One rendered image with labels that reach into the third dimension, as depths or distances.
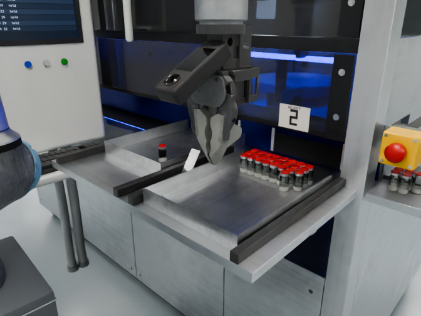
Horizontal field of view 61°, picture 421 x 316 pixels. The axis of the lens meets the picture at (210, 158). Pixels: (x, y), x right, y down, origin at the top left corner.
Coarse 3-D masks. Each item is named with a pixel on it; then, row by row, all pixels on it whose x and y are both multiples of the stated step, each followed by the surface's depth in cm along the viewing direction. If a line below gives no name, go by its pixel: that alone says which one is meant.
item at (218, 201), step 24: (216, 168) 92; (144, 192) 76; (168, 192) 81; (192, 192) 81; (216, 192) 81; (240, 192) 81; (264, 192) 81; (288, 192) 81; (312, 192) 76; (192, 216) 66; (216, 216) 71; (240, 216) 71; (264, 216) 65; (216, 240) 63; (240, 240) 60
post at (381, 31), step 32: (384, 0) 69; (384, 32) 70; (384, 64) 72; (352, 96) 78; (384, 96) 76; (352, 128) 80; (352, 160) 82; (352, 224) 86; (352, 256) 88; (352, 288) 95
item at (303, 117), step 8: (280, 104) 91; (280, 112) 91; (288, 112) 90; (304, 112) 87; (280, 120) 92; (288, 120) 90; (296, 120) 89; (304, 120) 87; (296, 128) 89; (304, 128) 88
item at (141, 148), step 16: (160, 128) 120; (176, 128) 125; (112, 144) 103; (128, 144) 112; (144, 144) 112; (176, 144) 112; (192, 144) 112; (240, 144) 111; (128, 160) 99; (144, 160) 93; (176, 160) 92
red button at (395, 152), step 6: (390, 144) 72; (396, 144) 72; (384, 150) 73; (390, 150) 72; (396, 150) 71; (402, 150) 71; (390, 156) 72; (396, 156) 71; (402, 156) 71; (396, 162) 72
